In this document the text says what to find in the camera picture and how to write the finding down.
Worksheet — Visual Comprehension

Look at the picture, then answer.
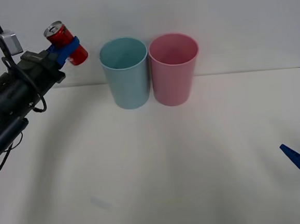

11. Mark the pale blue plastic bin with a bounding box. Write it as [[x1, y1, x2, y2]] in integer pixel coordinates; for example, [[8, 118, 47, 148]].
[[97, 35, 153, 112]]

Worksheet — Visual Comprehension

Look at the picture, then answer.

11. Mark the pink plastic bin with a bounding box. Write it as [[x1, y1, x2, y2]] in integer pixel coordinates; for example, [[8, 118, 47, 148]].
[[147, 31, 204, 109]]

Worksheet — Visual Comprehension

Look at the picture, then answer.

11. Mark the red drink can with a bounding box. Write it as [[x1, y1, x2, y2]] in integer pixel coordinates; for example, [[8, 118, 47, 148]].
[[42, 18, 90, 69]]

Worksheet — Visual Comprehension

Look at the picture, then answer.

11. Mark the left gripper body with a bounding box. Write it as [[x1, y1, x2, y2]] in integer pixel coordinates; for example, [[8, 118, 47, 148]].
[[17, 48, 67, 99]]

